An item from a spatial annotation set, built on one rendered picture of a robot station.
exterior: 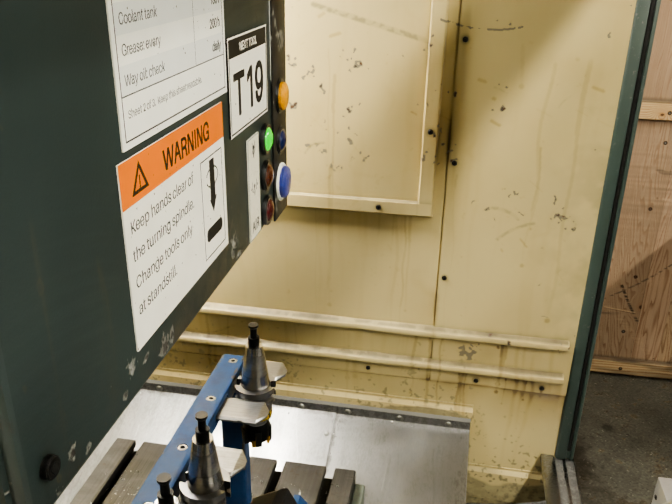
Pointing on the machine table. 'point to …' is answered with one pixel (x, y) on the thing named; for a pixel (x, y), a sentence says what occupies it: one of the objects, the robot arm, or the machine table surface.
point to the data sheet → (164, 62)
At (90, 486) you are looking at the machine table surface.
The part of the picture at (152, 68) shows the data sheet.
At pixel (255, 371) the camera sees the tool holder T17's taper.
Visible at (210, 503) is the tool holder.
